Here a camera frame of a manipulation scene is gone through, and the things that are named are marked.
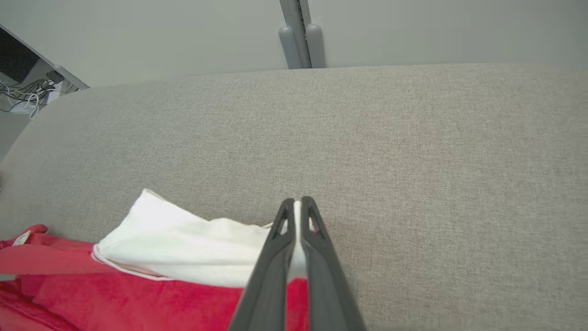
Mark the grey desk with dark top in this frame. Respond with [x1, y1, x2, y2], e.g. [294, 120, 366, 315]
[0, 25, 90, 95]

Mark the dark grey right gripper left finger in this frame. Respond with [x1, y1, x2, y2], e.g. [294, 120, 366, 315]
[228, 198, 295, 331]

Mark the grey metal partition post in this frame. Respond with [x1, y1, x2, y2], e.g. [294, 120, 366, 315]
[278, 0, 327, 69]

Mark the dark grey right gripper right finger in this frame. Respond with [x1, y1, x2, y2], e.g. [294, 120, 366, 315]
[300, 196, 367, 331]

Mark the red white lettered jersey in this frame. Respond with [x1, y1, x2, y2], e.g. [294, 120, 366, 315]
[0, 188, 324, 331]

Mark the white cable bundle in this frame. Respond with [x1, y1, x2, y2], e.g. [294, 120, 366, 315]
[0, 78, 60, 119]

